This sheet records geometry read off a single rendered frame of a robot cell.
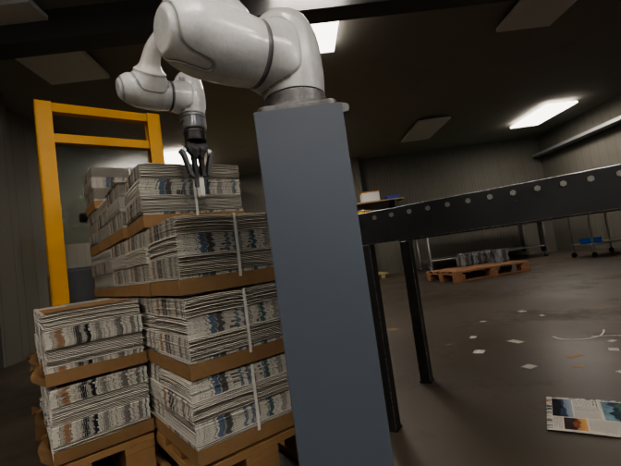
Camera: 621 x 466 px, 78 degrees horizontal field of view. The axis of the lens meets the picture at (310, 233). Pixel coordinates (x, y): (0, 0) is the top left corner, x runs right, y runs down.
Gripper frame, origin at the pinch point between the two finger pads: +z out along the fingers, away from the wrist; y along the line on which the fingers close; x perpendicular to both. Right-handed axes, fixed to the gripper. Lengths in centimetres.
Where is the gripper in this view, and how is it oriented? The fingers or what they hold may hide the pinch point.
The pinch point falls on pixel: (200, 187)
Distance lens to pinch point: 141.4
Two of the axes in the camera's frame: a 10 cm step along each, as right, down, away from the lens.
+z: 1.4, 9.9, -0.6
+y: -7.8, 0.7, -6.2
